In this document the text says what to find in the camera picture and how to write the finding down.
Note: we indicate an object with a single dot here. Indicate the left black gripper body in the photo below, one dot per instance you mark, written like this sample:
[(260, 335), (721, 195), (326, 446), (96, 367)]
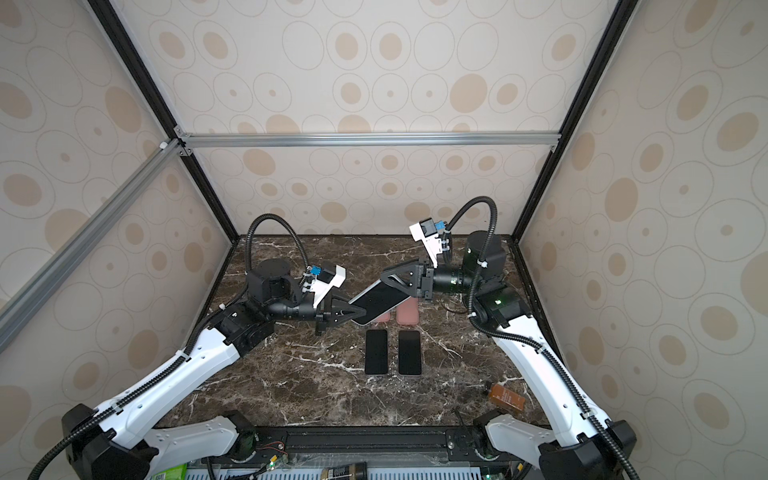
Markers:
[(305, 311)]

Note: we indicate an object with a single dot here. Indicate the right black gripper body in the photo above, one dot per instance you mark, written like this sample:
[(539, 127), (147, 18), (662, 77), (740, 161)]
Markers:
[(455, 282)]

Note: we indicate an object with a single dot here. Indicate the phone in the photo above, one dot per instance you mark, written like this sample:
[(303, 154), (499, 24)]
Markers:
[(376, 300), (376, 352)]

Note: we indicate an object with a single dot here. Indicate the purple smartphone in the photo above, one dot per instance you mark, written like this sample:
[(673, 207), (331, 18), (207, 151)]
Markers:
[(409, 353)]

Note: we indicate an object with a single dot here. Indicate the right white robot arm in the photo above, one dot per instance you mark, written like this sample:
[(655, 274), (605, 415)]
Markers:
[(495, 309)]

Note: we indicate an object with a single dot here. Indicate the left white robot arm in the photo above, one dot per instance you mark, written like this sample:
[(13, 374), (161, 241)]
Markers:
[(216, 342)]

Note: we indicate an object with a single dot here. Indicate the amber bottle black cap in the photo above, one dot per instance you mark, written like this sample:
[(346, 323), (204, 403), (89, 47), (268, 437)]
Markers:
[(506, 399)]

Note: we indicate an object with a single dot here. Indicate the dark bottle at front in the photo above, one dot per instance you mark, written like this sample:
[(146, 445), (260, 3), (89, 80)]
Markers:
[(353, 471)]

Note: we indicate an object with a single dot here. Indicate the green packet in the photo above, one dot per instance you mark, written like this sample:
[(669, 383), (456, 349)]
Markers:
[(175, 473)]

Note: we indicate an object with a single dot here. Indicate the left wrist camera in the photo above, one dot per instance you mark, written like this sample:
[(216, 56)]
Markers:
[(319, 281)]

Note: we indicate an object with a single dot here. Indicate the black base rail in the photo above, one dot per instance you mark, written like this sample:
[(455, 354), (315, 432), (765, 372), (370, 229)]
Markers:
[(366, 447)]

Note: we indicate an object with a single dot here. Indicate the silver aluminium back rail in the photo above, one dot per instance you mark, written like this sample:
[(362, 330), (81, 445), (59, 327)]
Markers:
[(379, 139)]

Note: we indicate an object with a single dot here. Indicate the silver aluminium rail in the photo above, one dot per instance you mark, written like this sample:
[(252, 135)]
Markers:
[(38, 290), (379, 139)]

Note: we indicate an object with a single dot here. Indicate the silver aluminium left rail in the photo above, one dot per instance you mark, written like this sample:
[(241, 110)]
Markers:
[(38, 290)]

